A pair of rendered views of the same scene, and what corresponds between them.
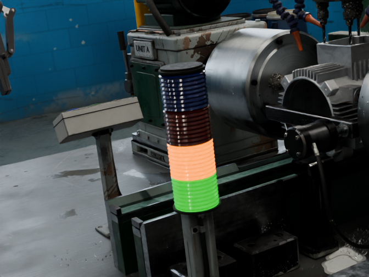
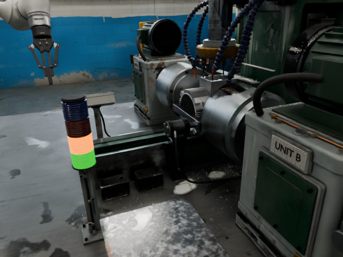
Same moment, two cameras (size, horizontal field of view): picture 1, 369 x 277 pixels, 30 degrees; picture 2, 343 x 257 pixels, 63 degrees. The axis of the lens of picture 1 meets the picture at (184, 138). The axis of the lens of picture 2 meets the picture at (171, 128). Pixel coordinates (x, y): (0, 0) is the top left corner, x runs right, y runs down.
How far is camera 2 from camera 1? 0.41 m
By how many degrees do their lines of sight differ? 11
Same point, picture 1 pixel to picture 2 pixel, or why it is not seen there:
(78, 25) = not seen: hidden behind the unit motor
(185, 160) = (72, 144)
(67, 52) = not seen: hidden behind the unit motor
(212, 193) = (87, 160)
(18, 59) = (127, 53)
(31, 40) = (133, 45)
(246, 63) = (169, 81)
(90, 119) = (88, 100)
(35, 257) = (60, 158)
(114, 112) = (101, 98)
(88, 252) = not seen: hidden behind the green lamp
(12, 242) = (57, 148)
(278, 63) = (185, 82)
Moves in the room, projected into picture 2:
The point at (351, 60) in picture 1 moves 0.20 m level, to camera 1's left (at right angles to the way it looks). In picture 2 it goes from (211, 88) to (161, 88)
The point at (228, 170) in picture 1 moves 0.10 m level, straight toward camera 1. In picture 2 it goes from (148, 132) to (141, 142)
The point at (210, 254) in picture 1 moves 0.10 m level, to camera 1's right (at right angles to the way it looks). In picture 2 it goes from (91, 187) to (126, 189)
